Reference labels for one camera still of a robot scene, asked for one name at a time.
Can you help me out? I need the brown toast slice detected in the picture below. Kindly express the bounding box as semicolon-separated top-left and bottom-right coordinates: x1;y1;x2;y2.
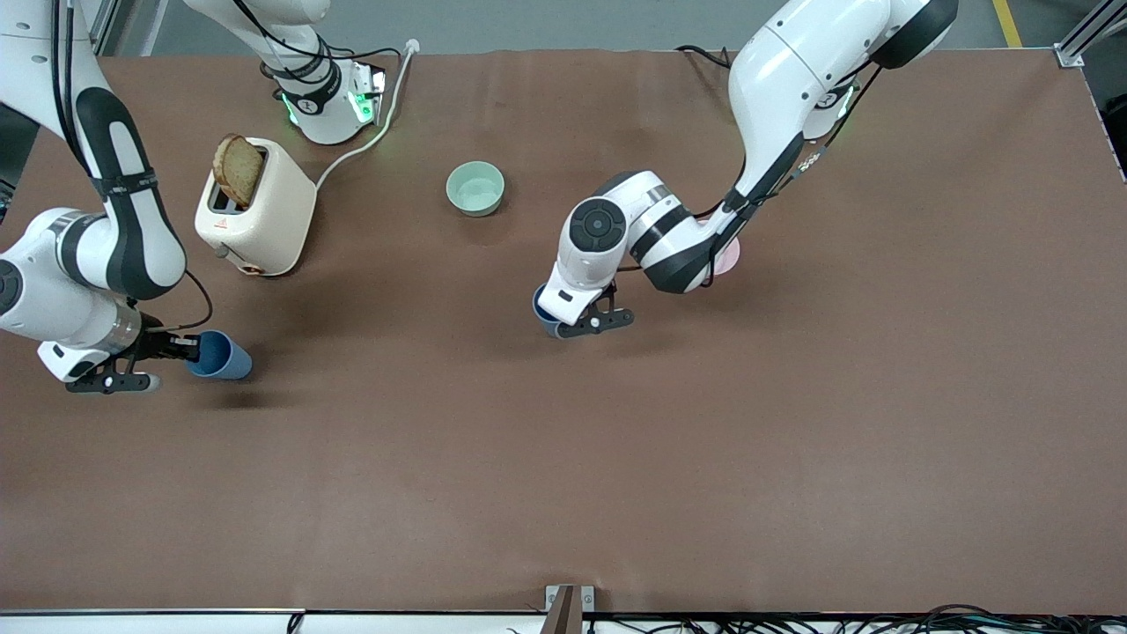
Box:
213;134;265;210

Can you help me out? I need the metal bracket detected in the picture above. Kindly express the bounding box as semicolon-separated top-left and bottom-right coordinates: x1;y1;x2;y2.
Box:
545;585;596;634

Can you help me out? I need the pink bowl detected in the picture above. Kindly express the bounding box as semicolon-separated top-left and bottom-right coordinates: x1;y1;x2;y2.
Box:
704;236;741;277

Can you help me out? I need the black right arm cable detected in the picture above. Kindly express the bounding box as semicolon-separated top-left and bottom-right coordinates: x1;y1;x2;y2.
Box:
163;271;214;334

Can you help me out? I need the black cable bundle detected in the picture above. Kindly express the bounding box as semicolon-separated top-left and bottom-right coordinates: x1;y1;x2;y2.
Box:
581;604;1127;634

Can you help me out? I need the green bowl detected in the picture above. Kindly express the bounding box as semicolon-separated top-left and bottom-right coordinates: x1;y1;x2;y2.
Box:
446;161;506;217

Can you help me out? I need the aluminium frame profile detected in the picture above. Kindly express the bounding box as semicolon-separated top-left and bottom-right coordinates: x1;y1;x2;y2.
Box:
1055;0;1127;68
88;0;168;55

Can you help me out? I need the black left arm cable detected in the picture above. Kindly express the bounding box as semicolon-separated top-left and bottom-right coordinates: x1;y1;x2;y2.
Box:
696;66;886;265

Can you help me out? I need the white power cable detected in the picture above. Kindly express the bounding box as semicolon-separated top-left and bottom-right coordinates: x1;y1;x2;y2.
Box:
314;39;421;190

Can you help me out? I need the blue ribbed plastic cup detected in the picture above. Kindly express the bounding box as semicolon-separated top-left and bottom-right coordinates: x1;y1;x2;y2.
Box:
187;330;253;381
532;284;569;340

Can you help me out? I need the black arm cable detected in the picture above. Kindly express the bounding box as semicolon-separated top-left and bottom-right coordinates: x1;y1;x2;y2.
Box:
696;66;886;265
163;271;214;334

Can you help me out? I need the cream toaster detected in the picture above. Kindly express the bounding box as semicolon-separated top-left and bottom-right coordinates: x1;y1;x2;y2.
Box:
195;137;318;277

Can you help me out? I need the brown table cover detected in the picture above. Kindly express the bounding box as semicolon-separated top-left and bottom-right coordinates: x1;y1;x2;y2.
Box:
0;48;1127;616

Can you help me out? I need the black cable on table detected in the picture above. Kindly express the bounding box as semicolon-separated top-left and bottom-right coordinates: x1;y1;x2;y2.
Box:
675;44;736;71

